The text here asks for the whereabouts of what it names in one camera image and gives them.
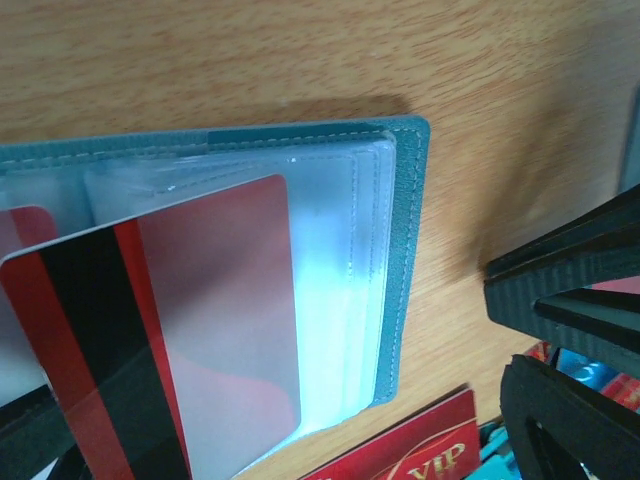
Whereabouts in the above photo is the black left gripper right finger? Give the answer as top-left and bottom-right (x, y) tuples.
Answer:
(500, 355), (639, 479)

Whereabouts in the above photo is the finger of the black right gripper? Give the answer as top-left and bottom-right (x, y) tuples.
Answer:
(484, 187), (639, 377)

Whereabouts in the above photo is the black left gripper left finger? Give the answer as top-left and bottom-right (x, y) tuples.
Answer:
(1, 386), (93, 479)

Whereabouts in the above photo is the red card striped back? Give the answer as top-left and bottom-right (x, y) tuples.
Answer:
(19, 175), (301, 479)

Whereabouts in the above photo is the teal leather card holder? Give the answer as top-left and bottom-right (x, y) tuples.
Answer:
(1, 116), (430, 478)

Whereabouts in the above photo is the red VIP card in pile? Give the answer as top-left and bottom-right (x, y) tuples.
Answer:
(306, 385), (481, 479)

